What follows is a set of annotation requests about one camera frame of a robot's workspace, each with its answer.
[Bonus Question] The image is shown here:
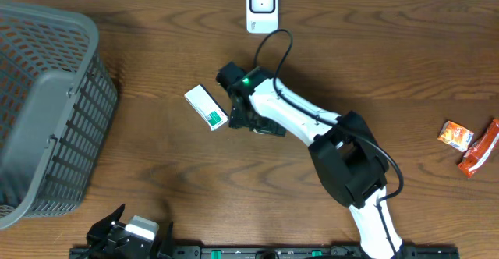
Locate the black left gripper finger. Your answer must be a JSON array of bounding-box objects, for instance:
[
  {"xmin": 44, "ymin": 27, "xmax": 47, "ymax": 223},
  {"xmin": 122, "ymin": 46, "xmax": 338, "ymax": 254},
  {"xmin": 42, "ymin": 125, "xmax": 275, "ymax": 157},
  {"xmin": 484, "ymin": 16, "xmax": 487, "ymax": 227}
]
[
  {"xmin": 87, "ymin": 204, "xmax": 126, "ymax": 239},
  {"xmin": 161, "ymin": 222, "xmax": 174, "ymax": 257}
]

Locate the white green medicine box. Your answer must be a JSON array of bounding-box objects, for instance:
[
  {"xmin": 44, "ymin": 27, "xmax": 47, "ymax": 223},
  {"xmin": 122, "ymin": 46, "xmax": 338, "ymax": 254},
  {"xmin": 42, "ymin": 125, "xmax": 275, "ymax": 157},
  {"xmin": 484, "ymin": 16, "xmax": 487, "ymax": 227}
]
[{"xmin": 184, "ymin": 84, "xmax": 228, "ymax": 131}]

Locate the orange juice carton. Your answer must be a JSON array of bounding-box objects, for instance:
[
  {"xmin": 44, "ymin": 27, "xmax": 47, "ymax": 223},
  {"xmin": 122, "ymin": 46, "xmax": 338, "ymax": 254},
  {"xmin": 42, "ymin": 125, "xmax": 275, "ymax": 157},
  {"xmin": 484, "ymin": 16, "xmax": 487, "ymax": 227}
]
[{"xmin": 437, "ymin": 121, "xmax": 474, "ymax": 152}]

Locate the red Top candy bar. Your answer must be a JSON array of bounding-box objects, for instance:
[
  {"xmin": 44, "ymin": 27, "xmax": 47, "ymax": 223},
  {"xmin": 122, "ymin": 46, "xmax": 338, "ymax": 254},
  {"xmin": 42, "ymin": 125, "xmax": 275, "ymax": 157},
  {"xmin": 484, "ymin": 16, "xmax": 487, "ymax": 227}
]
[{"xmin": 458, "ymin": 119, "xmax": 498, "ymax": 178}]

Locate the green lidded jar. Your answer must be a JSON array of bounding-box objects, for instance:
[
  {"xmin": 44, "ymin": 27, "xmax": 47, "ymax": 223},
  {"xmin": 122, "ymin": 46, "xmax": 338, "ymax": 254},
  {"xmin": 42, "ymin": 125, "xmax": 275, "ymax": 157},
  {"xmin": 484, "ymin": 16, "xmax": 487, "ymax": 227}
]
[{"xmin": 253, "ymin": 129, "xmax": 270, "ymax": 135}]

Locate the white barcode scanner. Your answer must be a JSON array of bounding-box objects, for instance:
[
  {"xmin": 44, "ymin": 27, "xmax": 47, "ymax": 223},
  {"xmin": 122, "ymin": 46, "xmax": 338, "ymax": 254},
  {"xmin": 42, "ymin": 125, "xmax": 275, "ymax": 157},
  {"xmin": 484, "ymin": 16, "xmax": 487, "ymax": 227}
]
[{"xmin": 246, "ymin": 0, "xmax": 279, "ymax": 34}]

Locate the grey plastic basket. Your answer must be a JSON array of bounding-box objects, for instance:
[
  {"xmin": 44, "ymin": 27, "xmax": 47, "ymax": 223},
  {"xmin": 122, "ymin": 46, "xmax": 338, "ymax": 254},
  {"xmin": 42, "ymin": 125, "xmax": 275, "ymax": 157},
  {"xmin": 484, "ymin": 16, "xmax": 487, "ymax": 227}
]
[{"xmin": 1, "ymin": 0, "xmax": 118, "ymax": 229}]

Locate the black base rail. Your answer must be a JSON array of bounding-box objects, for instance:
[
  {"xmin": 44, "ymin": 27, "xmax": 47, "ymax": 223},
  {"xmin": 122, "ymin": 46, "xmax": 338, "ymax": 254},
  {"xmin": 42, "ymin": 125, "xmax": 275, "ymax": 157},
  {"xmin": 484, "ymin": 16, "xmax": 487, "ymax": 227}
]
[{"xmin": 69, "ymin": 243, "xmax": 461, "ymax": 259}]

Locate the black right camera cable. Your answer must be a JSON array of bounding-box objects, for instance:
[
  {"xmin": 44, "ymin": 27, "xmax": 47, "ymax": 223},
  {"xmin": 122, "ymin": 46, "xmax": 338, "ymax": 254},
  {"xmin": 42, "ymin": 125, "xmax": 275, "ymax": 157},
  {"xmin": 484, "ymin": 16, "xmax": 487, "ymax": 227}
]
[{"xmin": 253, "ymin": 28, "xmax": 405, "ymax": 259}]

